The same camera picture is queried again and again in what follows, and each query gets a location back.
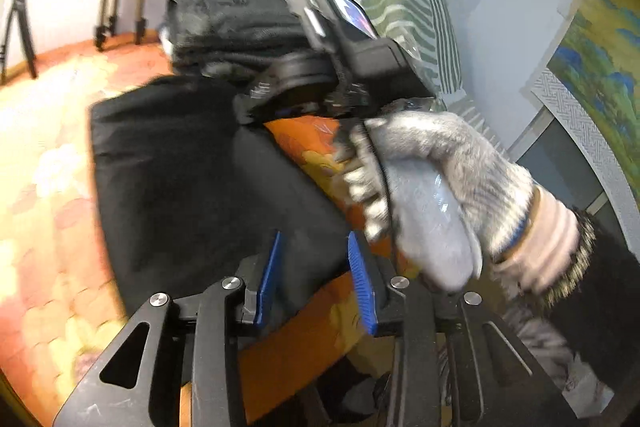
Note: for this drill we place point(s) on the black pants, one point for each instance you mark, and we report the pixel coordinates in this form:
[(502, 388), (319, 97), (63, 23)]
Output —
[(200, 187)]

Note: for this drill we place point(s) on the landscape painting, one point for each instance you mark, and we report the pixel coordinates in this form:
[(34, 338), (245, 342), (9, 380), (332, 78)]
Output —
[(605, 57)]

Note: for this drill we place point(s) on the small black tripod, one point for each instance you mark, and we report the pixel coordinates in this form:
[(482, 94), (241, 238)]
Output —
[(17, 22)]

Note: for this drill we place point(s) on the person's right hand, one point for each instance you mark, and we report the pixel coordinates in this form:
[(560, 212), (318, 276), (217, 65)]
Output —
[(475, 177)]

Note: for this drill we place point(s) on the person's right forearm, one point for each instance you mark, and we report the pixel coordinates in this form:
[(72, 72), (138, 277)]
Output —
[(600, 277)]

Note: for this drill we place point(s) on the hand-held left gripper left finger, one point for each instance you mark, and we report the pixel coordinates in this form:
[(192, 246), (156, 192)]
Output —
[(267, 277)]

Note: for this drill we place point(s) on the dark grey folded clothes pile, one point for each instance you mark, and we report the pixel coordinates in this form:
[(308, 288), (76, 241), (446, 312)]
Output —
[(225, 22)]

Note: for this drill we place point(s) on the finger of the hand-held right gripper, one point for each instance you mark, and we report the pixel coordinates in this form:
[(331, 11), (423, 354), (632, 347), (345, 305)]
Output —
[(257, 102)]

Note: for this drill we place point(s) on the orange floral bedspread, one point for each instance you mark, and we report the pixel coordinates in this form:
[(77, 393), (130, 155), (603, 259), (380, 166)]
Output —
[(50, 207)]

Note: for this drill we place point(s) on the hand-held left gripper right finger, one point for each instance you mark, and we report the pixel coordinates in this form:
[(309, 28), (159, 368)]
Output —
[(361, 282)]

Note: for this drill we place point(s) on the grey patterned cloth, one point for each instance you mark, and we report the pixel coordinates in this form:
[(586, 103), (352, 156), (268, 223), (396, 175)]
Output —
[(540, 357)]

